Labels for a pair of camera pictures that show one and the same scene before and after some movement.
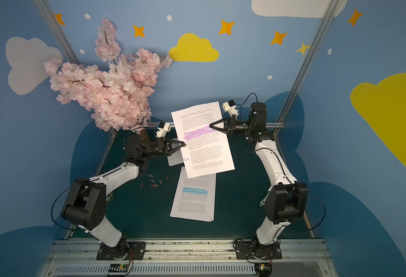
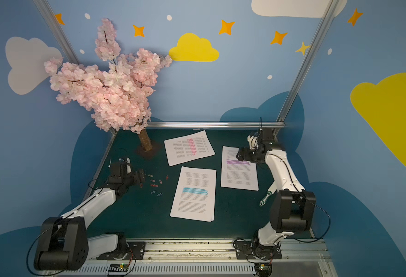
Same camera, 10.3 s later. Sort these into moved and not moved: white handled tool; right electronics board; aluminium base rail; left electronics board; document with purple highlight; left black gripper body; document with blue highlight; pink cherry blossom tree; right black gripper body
Moved: document with purple highlight; left black gripper body; right black gripper body
Not moved: right electronics board; aluminium base rail; left electronics board; white handled tool; pink cherry blossom tree; document with blue highlight
